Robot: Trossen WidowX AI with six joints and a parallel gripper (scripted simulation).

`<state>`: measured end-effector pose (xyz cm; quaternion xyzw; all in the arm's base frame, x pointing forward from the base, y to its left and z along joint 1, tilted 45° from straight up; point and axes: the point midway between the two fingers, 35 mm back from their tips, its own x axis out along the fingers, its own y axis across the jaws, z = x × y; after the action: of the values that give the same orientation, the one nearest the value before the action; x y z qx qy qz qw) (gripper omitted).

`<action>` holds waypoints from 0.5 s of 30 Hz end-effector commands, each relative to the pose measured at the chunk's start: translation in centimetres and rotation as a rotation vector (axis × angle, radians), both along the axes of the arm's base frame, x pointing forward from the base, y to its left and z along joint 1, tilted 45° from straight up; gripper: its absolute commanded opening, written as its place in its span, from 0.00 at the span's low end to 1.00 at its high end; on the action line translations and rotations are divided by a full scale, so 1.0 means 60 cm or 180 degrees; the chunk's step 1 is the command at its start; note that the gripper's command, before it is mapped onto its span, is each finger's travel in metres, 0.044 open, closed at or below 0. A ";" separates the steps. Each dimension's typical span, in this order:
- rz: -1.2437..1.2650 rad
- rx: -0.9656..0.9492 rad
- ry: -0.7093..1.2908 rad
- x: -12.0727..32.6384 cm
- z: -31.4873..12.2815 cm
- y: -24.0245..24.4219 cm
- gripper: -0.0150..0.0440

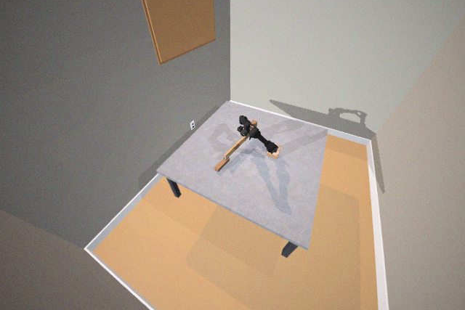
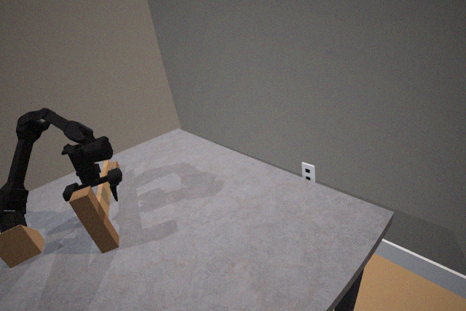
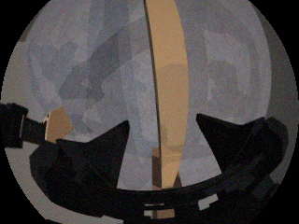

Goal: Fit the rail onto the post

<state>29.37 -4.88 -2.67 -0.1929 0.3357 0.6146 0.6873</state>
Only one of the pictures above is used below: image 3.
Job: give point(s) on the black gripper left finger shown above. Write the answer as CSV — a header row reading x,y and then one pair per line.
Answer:
x,y
104,154

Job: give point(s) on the long tan wooden rail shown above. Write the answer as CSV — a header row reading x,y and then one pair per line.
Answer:
x,y
170,77

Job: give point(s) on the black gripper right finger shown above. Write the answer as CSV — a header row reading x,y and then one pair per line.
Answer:
x,y
226,139

